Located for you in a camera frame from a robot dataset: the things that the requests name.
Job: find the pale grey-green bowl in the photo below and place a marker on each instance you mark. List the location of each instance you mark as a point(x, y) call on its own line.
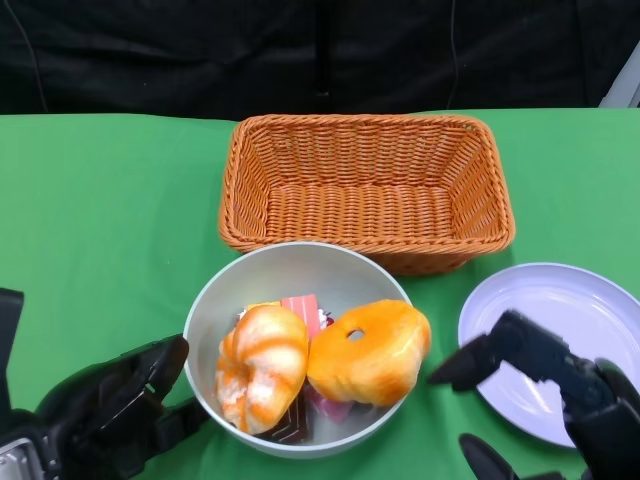
point(300, 275)

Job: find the yellow layered cake slice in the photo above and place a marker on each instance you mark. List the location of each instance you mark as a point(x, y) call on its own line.
point(262, 305)

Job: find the plain golden bagel bread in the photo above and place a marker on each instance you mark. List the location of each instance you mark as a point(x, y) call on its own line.
point(370, 365)

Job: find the lavender plate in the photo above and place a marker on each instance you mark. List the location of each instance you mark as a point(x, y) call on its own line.
point(565, 300)

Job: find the green table cloth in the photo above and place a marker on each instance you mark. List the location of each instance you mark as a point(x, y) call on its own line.
point(100, 225)

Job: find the chocolate cake slice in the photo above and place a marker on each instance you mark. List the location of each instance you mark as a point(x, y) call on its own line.
point(290, 425)

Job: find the black backdrop cloth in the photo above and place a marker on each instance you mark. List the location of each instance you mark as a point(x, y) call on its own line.
point(200, 55)

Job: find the white board panel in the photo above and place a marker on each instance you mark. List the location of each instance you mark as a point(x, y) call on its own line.
point(625, 85)

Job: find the pink layered cake slice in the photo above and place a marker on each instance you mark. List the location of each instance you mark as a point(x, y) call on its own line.
point(332, 407)

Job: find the orange white striped bread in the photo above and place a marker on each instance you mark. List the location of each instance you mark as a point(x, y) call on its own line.
point(260, 365)

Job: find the orange wicker basket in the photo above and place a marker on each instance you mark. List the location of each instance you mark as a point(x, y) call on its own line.
point(360, 210)

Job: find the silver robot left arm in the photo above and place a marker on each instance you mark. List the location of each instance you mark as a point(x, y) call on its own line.
point(20, 460)

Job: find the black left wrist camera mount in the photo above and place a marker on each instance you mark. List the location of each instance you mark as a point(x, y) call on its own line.
point(9, 340)

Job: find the salmon layered cake slice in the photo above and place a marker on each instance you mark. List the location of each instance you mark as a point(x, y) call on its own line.
point(302, 312)

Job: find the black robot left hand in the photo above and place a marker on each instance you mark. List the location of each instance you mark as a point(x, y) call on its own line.
point(115, 400)

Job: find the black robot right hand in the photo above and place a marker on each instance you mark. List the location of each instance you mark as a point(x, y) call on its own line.
point(600, 415)

